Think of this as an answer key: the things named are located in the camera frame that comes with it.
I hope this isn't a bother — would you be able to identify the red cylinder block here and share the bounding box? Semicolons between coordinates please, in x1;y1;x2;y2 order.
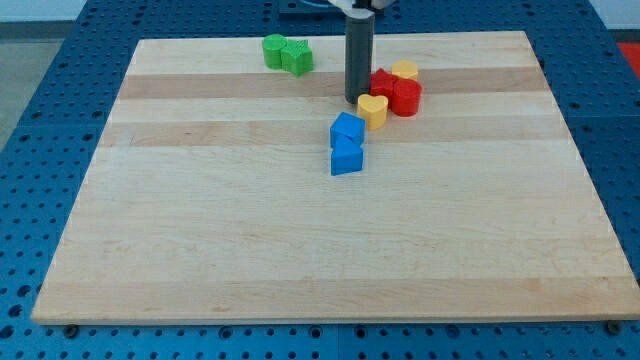
391;79;422;117

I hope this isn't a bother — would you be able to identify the red star block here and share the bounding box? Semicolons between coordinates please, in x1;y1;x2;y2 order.
369;68;398;107

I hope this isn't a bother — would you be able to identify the blue triangular block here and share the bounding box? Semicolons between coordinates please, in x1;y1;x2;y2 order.
330;135;364;176

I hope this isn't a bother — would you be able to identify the light wooden board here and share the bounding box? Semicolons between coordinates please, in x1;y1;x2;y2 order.
31;31;639;326

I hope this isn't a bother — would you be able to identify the blue cube block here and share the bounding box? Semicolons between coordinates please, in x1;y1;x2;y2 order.
330;112;366;148

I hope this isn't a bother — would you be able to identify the yellow hexagon block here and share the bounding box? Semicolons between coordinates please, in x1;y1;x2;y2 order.
391;60;419;81

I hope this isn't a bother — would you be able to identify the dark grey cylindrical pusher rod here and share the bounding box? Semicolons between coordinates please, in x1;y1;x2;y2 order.
344;9;375;104

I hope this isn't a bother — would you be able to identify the green star block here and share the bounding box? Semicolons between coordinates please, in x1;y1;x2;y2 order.
281;39;314;77

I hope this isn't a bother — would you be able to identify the yellow heart block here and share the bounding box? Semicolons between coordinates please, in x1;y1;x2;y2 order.
357;94;388;131

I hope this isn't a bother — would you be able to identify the green cylinder block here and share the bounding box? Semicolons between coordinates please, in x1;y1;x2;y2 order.
262;34;287;70

